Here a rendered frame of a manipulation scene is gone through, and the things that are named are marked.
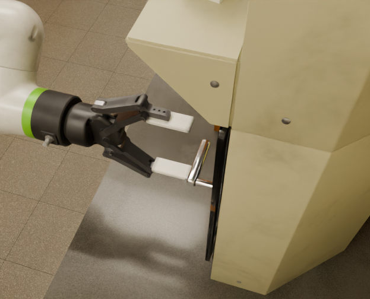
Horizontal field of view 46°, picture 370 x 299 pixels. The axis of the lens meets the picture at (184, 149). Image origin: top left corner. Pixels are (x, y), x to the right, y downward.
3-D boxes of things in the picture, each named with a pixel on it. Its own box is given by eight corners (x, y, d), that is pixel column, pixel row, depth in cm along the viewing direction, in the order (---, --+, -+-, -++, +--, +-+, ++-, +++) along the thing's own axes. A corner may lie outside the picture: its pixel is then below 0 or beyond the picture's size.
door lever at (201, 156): (230, 152, 74) (231, 143, 72) (215, 198, 68) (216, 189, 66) (200, 145, 75) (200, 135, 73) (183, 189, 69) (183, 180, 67)
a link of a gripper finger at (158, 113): (141, 107, 69) (139, 94, 66) (171, 114, 68) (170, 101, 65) (137, 114, 68) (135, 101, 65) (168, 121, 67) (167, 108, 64)
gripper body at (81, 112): (70, 152, 77) (118, 165, 76) (59, 121, 71) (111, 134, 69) (87, 122, 82) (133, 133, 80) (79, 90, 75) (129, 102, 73)
